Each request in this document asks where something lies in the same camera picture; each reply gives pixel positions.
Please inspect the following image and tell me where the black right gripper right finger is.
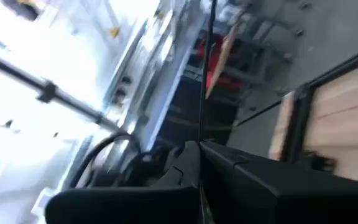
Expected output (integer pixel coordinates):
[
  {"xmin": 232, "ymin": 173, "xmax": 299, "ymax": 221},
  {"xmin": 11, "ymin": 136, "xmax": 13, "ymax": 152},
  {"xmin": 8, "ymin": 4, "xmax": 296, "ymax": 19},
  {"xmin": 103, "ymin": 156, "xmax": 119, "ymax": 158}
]
[{"xmin": 199, "ymin": 139, "xmax": 358, "ymax": 224}]

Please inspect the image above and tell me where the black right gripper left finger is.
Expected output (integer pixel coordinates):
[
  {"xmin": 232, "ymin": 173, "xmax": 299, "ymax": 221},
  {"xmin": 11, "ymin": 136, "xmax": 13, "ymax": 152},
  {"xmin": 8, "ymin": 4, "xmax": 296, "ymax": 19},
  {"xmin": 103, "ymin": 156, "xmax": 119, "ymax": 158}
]
[{"xmin": 44, "ymin": 140, "xmax": 202, "ymax": 224}]

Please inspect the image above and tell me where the black pipe with clamps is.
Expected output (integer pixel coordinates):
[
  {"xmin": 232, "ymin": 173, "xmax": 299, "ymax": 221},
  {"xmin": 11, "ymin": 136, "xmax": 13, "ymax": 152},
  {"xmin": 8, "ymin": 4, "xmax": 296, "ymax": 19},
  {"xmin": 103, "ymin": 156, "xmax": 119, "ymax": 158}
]
[{"xmin": 0, "ymin": 49, "xmax": 122, "ymax": 133}]

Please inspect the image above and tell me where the wooden board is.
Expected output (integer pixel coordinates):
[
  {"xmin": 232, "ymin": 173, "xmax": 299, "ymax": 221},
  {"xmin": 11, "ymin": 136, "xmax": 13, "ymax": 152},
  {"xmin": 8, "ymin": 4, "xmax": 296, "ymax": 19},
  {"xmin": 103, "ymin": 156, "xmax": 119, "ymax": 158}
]
[{"xmin": 204, "ymin": 21, "xmax": 244, "ymax": 101}]

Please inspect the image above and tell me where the red storage bin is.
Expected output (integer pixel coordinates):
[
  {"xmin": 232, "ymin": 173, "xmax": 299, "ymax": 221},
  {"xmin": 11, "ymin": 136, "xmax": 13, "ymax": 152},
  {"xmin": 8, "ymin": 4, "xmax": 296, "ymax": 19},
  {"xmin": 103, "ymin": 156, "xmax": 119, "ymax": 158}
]
[{"xmin": 196, "ymin": 32, "xmax": 245, "ymax": 93}]

